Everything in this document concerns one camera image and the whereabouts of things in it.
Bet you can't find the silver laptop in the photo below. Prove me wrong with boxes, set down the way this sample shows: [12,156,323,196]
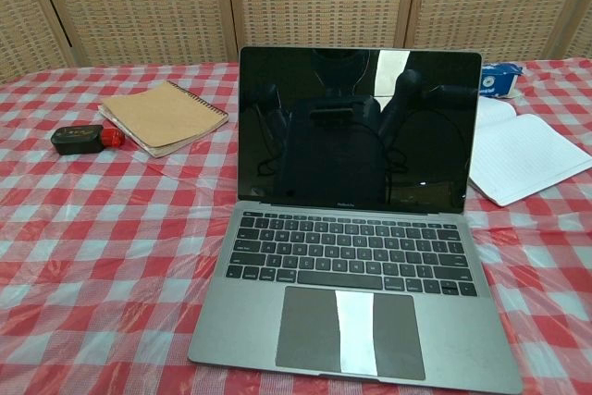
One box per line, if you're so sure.
[187,45,524,395]

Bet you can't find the woven folding screen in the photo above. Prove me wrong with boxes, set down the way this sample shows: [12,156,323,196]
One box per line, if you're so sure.
[0,0,592,86]

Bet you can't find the red white checkered tablecloth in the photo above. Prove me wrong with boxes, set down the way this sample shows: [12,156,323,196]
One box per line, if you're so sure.
[0,57,592,395]

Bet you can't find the open white lined notebook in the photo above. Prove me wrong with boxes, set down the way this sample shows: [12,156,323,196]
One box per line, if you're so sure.
[467,95,592,208]

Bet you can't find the brown spiral notebook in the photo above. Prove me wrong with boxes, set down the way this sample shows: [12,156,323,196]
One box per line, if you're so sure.
[97,80,230,159]

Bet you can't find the red round stamp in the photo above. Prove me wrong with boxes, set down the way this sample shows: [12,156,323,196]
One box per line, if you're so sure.
[101,127,126,150]

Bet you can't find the black and red device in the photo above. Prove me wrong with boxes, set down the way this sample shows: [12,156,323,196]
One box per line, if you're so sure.
[51,124,105,155]

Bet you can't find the blue white tissue pack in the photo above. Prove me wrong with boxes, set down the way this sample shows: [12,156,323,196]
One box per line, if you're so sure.
[478,62,525,100]

